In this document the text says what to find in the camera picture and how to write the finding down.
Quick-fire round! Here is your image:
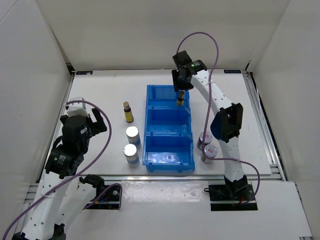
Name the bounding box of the aluminium table frame rail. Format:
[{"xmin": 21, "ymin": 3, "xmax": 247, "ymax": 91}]
[{"xmin": 37, "ymin": 174, "xmax": 283, "ymax": 182}]

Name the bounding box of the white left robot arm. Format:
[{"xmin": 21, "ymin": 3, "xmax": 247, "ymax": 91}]
[{"xmin": 12, "ymin": 105, "xmax": 111, "ymax": 240}]

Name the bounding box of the silver-lid spice jar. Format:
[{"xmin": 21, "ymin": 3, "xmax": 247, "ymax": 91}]
[
  {"xmin": 123, "ymin": 143, "xmax": 140, "ymax": 167},
  {"xmin": 125, "ymin": 126, "xmax": 142, "ymax": 149}
]

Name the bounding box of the yellow-label bottle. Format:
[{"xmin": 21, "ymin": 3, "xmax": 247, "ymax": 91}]
[
  {"xmin": 176, "ymin": 90, "xmax": 185, "ymax": 107},
  {"xmin": 123, "ymin": 101, "xmax": 134, "ymax": 123}
]

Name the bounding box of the blue three-compartment plastic bin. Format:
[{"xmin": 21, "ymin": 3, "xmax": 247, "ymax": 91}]
[{"xmin": 142, "ymin": 85, "xmax": 195, "ymax": 173}]

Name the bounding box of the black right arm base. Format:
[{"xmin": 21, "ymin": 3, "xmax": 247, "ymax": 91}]
[{"xmin": 203, "ymin": 184, "xmax": 258, "ymax": 212}]

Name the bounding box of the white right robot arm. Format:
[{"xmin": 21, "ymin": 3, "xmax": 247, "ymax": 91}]
[{"xmin": 172, "ymin": 50, "xmax": 248, "ymax": 200}]

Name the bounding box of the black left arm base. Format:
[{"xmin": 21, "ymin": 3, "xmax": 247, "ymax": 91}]
[{"xmin": 79, "ymin": 174, "xmax": 123, "ymax": 210}]

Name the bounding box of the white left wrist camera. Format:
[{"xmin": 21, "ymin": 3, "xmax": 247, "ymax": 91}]
[{"xmin": 65, "ymin": 102, "xmax": 89, "ymax": 117}]

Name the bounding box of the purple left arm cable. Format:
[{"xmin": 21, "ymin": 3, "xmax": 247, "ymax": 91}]
[{"xmin": 0, "ymin": 99, "xmax": 112, "ymax": 240}]

